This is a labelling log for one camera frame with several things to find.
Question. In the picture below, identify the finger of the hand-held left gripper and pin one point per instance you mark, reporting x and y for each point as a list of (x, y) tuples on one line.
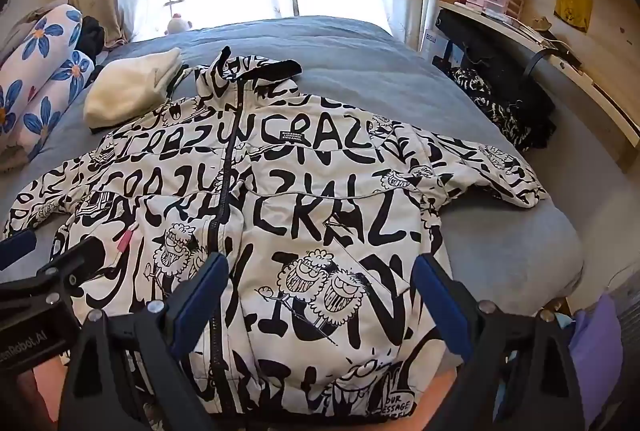
[(17, 247), (75, 263)]

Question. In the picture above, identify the wooden shelf unit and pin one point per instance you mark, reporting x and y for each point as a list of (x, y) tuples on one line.
[(600, 76)]

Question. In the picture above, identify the blue floral rolled blanket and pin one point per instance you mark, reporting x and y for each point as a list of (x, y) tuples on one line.
[(45, 76)]

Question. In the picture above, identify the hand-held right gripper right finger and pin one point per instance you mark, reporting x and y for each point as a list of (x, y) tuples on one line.
[(440, 306)]

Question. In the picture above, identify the purple cloth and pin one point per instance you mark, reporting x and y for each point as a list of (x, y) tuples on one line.
[(595, 351)]

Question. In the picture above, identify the light blue cloth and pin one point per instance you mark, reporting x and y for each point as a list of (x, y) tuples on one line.
[(561, 326)]

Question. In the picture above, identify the black white patterned cloth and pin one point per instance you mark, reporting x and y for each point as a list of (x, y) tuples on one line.
[(480, 96)]

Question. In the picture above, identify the grey bed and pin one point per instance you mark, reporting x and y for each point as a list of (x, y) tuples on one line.
[(350, 56)]

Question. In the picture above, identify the yellow cloth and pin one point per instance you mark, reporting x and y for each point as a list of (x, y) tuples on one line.
[(573, 6)]

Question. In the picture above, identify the cream folded garment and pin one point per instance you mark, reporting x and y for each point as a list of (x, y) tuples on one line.
[(130, 91)]

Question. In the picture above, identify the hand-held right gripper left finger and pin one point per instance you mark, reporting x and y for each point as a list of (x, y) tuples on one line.
[(200, 296)]

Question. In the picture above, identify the white black graffiti print jacket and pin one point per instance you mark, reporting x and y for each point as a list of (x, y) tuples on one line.
[(300, 191)]

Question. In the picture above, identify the blue white box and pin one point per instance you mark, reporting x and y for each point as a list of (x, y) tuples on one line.
[(434, 45)]

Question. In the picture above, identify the grey cloth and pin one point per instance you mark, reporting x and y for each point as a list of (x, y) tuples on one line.
[(30, 18)]

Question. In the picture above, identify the small plush toy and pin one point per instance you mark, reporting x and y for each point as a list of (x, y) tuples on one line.
[(177, 25)]

